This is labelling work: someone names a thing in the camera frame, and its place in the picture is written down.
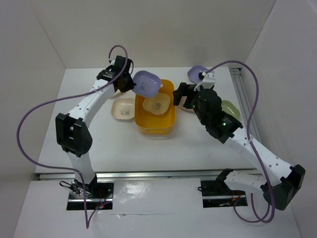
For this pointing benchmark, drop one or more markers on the purple plate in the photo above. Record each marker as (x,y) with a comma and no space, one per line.
(147,84)
(193,73)

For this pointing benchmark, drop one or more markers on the cream panda plate front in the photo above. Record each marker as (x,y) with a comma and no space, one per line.
(123,109)

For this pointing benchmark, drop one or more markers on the cream panda plate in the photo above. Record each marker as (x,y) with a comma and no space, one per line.
(123,109)
(117,93)

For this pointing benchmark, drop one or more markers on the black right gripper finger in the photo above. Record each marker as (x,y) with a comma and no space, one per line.
(181,91)
(191,94)

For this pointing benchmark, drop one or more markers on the cream panda plate back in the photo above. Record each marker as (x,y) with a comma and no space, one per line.
(117,93)

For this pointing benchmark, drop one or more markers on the brown panda plate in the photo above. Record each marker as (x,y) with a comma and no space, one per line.
(182,103)

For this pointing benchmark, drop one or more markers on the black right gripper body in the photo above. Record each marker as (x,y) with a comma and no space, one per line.
(199,114)

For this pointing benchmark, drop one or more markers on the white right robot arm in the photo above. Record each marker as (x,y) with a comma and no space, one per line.
(279,180)

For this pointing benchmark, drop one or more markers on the aluminium table edge rail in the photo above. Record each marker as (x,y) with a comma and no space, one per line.
(203,174)

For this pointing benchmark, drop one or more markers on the green panda plate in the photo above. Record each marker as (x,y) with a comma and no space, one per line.
(230,110)

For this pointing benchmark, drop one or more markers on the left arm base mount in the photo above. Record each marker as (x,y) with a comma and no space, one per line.
(102,198)

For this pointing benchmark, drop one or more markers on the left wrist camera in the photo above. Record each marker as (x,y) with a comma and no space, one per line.
(113,62)

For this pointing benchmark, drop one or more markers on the yellow panda plate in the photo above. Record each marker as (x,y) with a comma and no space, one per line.
(157,105)

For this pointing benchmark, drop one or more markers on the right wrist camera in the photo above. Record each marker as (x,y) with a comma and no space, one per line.
(208,81)

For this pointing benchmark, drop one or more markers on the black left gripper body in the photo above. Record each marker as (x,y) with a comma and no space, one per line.
(128,83)

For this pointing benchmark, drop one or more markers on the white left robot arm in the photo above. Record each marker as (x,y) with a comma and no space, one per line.
(72,128)

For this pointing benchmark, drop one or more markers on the yellow plastic bin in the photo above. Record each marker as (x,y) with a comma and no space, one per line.
(151,124)

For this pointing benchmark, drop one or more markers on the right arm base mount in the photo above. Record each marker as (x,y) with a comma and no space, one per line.
(215,197)

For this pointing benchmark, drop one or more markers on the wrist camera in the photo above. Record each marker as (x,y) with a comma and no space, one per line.
(208,81)
(113,62)

